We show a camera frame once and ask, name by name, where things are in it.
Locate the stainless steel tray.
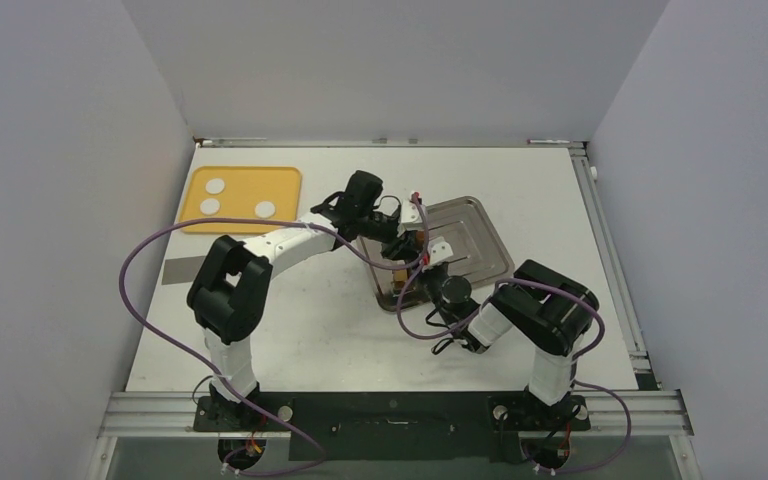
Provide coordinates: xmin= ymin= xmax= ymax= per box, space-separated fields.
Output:
xmin=355 ymin=196 xmax=516 ymax=313

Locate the wooden rolling pin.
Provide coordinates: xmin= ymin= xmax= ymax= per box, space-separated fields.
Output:
xmin=390 ymin=268 xmax=410 ymax=295

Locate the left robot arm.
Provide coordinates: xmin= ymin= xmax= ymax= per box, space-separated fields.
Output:
xmin=186 ymin=170 xmax=428 ymax=430

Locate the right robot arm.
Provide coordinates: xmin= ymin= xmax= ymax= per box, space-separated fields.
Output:
xmin=410 ymin=260 xmax=606 ymax=428

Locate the white dough disc right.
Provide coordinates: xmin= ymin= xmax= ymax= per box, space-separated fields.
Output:
xmin=254 ymin=201 xmax=277 ymax=220

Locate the white dough disc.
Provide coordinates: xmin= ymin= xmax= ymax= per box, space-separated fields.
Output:
xmin=254 ymin=201 xmax=277 ymax=220
xmin=205 ymin=178 xmax=226 ymax=195
xmin=199 ymin=198 xmax=221 ymax=216

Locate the white dough disc lower left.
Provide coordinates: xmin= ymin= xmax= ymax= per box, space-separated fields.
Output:
xmin=199 ymin=198 xmax=221 ymax=216

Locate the white dough disc upper left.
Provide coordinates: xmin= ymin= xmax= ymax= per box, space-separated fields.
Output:
xmin=205 ymin=178 xmax=226 ymax=195

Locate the yellow plastic tray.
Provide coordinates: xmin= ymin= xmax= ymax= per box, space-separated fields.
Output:
xmin=178 ymin=166 xmax=302 ymax=235

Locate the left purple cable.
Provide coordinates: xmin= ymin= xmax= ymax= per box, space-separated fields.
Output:
xmin=118 ymin=192 xmax=432 ymax=477

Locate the purple cable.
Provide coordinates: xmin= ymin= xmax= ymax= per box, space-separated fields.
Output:
xmin=118 ymin=192 xmax=432 ymax=477
xmin=395 ymin=261 xmax=633 ymax=477

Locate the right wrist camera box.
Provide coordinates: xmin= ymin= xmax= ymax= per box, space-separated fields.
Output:
xmin=426 ymin=236 xmax=454 ymax=267

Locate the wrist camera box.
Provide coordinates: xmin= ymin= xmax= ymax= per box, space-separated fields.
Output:
xmin=398 ymin=199 xmax=425 ymax=232
xmin=426 ymin=236 xmax=454 ymax=267

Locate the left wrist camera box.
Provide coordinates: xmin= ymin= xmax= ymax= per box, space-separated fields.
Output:
xmin=398 ymin=199 xmax=425 ymax=232

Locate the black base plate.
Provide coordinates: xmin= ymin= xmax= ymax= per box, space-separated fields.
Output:
xmin=195 ymin=390 xmax=591 ymax=463

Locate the scraper with red handle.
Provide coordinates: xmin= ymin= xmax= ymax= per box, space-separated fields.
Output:
xmin=160 ymin=256 xmax=205 ymax=285

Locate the aluminium frame rail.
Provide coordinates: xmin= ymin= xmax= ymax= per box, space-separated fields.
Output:
xmin=568 ymin=141 xmax=662 ymax=391

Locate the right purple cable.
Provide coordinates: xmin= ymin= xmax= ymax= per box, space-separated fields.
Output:
xmin=395 ymin=261 xmax=633 ymax=477

